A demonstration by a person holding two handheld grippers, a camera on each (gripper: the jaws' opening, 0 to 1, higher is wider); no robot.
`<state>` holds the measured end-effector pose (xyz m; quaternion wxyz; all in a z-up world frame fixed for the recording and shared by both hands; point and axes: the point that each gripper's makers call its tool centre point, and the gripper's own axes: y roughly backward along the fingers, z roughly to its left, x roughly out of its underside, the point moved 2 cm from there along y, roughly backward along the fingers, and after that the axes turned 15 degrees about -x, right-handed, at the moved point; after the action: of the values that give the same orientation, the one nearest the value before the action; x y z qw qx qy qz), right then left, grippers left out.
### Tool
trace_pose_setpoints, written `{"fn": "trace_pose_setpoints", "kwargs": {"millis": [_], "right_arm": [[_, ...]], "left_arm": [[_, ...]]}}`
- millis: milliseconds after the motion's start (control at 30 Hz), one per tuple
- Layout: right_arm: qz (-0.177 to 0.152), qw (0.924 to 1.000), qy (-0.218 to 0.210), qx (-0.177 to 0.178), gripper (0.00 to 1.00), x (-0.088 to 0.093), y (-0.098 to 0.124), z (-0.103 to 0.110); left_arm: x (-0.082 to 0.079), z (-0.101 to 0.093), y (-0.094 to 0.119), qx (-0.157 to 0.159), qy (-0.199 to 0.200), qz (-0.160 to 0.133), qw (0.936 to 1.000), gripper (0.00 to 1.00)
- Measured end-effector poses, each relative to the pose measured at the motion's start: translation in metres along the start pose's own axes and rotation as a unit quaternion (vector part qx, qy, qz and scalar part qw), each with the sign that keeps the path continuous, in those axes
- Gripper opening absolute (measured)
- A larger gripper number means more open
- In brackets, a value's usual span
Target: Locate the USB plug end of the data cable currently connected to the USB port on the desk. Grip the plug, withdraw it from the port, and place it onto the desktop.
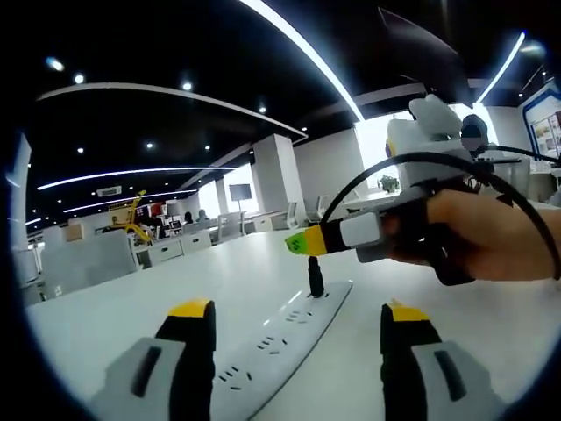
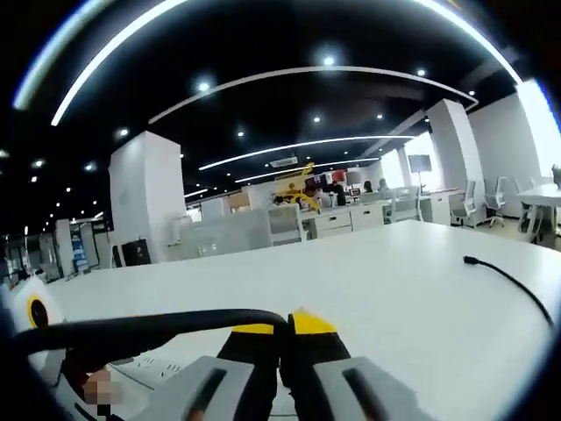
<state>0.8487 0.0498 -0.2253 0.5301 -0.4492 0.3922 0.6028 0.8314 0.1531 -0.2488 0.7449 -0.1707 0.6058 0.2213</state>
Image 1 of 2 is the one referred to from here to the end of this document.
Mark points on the green potted plant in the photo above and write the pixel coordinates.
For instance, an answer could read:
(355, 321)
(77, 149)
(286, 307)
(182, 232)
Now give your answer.
(388, 183)

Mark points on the white office chair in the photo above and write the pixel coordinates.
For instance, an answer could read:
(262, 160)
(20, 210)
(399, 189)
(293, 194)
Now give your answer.
(322, 207)
(291, 215)

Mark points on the black monitor on stand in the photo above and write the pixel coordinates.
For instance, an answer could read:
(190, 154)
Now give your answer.
(240, 191)

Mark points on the person's right hand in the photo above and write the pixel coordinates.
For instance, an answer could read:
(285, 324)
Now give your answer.
(473, 232)

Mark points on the long ceiling light strip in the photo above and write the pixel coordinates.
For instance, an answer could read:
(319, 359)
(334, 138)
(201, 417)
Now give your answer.
(307, 48)

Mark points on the ceiling air conditioner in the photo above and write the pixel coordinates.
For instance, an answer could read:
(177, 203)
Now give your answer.
(108, 191)

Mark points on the yellow machine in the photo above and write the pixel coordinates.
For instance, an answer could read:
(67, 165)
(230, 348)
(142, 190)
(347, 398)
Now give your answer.
(131, 219)

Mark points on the narrow white pillar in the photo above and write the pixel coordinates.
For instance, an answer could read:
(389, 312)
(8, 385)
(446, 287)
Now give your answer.
(278, 184)

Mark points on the white power strip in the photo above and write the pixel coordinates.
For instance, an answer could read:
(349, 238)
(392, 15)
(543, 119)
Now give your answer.
(280, 333)

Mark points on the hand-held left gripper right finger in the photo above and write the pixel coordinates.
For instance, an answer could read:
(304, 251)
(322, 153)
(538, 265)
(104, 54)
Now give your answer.
(434, 381)

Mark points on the wide white pillar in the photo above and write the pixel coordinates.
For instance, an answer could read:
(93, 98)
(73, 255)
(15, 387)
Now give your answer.
(19, 197)

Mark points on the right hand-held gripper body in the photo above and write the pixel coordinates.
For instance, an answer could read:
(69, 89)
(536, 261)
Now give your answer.
(429, 140)

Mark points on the blue framed wall poster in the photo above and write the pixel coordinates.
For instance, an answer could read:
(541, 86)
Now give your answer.
(545, 127)

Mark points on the white desk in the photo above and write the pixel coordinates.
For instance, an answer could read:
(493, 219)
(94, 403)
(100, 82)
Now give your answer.
(131, 316)

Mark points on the white desk partition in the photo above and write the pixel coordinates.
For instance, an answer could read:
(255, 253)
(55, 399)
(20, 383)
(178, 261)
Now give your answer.
(87, 263)

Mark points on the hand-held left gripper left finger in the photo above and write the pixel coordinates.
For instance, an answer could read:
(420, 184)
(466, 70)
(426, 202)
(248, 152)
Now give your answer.
(149, 377)

